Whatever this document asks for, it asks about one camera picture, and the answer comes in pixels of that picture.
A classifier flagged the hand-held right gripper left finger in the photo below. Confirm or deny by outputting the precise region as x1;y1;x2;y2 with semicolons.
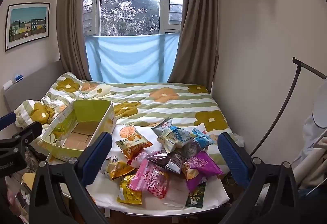
29;132;113;224

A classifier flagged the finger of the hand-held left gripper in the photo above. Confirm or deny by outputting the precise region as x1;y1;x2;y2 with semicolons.
0;112;17;132
0;121;43;156

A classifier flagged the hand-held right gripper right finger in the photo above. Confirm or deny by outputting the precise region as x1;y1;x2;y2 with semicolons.
217;133;301;224

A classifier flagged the yellow potato chip bag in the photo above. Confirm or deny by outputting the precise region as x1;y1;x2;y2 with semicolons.
105;157;135;181

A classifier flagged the yellow green cardboard box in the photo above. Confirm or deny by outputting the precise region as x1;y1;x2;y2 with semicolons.
38;100;117;162

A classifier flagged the purple snack packet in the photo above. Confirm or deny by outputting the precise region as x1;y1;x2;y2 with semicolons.
182;151;224;192

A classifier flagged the yellow red snack packet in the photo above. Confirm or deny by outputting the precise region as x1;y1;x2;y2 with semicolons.
117;174;143;205

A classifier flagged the pink snack packet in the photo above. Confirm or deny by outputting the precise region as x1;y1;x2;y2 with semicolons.
128;159;171;199

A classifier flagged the translucent white packet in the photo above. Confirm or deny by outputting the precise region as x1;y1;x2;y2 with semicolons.
163;179;191;208

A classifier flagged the blue snack packet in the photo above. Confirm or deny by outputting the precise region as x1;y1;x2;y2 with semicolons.
190;128;215;154

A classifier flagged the orange white cracker packet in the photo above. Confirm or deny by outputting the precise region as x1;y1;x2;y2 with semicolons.
115;129;153;161

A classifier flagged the small pink white packet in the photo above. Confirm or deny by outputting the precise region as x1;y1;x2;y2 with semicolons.
127;152;147;166

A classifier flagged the grey headboard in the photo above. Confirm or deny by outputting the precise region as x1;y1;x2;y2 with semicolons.
2;59;63;115

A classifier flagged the dark green snack packet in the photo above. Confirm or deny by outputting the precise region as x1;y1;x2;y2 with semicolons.
185;183;207;209

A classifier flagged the pale blue white packet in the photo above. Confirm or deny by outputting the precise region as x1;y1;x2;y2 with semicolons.
157;126;198;155

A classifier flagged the dark brown snack packet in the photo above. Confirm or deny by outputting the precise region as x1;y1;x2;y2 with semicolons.
145;149;186;174

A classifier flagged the grey snack packet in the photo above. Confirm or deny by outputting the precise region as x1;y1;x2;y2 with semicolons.
151;117;173;136

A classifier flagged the black arched stand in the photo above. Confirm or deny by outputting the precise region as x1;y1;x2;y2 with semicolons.
250;57;327;157

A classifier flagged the white garment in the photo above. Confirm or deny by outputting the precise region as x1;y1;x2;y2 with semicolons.
291;112;327;190

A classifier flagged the striped floral blanket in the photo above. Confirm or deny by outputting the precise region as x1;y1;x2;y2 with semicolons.
13;72;235;163

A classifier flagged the framed houses picture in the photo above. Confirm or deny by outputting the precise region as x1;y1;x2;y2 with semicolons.
4;2;51;52

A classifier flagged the light blue cloth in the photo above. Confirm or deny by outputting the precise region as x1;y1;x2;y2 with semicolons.
85;33;179;84

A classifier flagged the brown curtain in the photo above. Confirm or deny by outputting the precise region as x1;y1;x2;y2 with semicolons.
56;0;93;81
167;0;220;93

